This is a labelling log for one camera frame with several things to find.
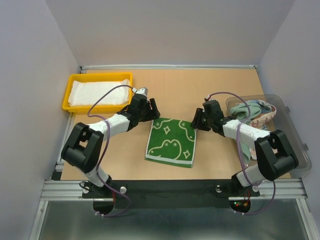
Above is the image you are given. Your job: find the yellow plastic tray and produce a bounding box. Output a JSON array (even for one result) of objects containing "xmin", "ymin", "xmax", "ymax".
[{"xmin": 62, "ymin": 72, "xmax": 133, "ymax": 114}]

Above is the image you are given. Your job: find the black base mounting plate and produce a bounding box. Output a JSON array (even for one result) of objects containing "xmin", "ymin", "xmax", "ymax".
[{"xmin": 79, "ymin": 179, "xmax": 260, "ymax": 209}]

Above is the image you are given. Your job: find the aluminium rail back edge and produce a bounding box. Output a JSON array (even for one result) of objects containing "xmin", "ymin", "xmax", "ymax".
[{"xmin": 79, "ymin": 64, "xmax": 257, "ymax": 74}]

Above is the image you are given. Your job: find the aluminium frame rail front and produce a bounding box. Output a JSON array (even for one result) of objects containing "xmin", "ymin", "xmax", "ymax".
[{"xmin": 40, "ymin": 179, "xmax": 308, "ymax": 201}]

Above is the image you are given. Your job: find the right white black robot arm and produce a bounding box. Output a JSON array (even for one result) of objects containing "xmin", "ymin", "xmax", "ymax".
[{"xmin": 190, "ymin": 100, "xmax": 299, "ymax": 195}]

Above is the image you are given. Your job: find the orange and green printed towel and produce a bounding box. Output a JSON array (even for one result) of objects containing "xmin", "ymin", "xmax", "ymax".
[{"xmin": 246, "ymin": 99, "xmax": 277, "ymax": 130}]

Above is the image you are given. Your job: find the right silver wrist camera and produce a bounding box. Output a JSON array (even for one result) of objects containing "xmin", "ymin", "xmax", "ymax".
[{"xmin": 204, "ymin": 94, "xmax": 215, "ymax": 102}]

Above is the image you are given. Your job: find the green frog pattern towel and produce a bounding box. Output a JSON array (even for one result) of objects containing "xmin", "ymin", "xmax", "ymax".
[{"xmin": 145, "ymin": 117, "xmax": 197, "ymax": 168}]

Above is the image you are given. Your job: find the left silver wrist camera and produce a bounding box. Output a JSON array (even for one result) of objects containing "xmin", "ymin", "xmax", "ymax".
[{"xmin": 131, "ymin": 87, "xmax": 148, "ymax": 97}]

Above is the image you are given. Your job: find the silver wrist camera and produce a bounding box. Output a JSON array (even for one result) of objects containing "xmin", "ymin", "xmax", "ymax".
[
  {"xmin": 204, "ymin": 94, "xmax": 215, "ymax": 102},
  {"xmin": 131, "ymin": 87, "xmax": 148, "ymax": 97}
]

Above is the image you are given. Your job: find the white terry towel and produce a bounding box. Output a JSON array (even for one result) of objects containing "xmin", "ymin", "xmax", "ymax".
[{"xmin": 68, "ymin": 79, "xmax": 130, "ymax": 107}]

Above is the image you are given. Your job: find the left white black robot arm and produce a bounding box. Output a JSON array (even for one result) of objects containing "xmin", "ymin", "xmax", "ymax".
[{"xmin": 61, "ymin": 93, "xmax": 161, "ymax": 197}]

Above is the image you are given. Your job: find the clear plastic storage bin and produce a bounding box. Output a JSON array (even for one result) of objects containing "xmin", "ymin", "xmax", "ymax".
[{"xmin": 225, "ymin": 93, "xmax": 313, "ymax": 180}]

